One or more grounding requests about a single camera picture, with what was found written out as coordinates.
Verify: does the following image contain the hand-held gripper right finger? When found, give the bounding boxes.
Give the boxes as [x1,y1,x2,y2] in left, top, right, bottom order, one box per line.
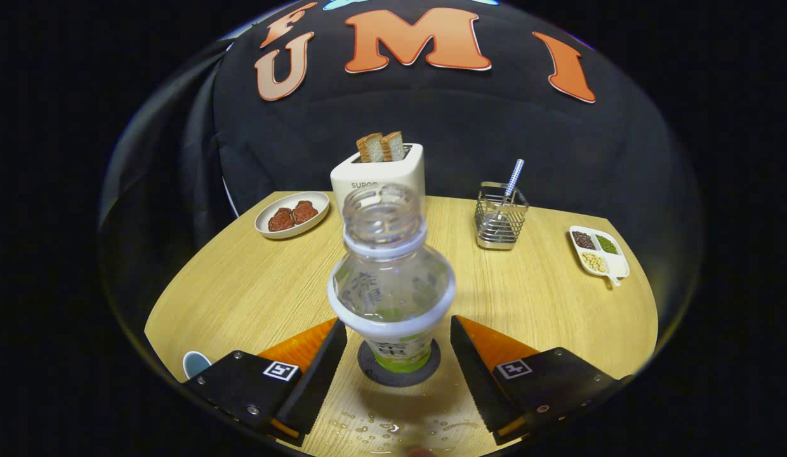
[449,315,626,445]

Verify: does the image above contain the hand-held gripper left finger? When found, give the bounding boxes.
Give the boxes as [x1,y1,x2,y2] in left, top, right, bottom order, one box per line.
[181,317,348,446]

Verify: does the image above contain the dark round coaster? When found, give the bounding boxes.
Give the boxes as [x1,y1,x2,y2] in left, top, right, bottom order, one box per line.
[357,338,442,388]

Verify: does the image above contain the clear plastic juice bottle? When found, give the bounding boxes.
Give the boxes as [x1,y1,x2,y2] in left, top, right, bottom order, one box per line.
[327,183,456,374]

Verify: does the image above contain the white cup with blue inside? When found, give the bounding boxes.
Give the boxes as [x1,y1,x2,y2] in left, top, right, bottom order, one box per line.
[182,351,213,380]

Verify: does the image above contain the round wooden table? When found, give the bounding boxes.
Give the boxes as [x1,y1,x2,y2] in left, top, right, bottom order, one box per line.
[145,190,659,457]

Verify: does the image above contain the white divided bean dish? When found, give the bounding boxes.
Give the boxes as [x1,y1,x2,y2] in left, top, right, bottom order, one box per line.
[569,225,630,287]

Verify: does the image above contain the white oval plate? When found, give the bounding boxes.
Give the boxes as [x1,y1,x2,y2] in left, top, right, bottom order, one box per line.
[255,191,330,240]

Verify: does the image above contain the striped straw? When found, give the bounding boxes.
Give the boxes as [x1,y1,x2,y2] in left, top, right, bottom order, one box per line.
[504,159,525,205]

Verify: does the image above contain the white toaster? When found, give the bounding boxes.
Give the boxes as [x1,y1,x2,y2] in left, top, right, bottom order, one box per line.
[330,143,426,220]

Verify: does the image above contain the metal wire utensil holder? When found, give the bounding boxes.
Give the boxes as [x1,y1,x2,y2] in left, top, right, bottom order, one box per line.
[474,182,529,251]

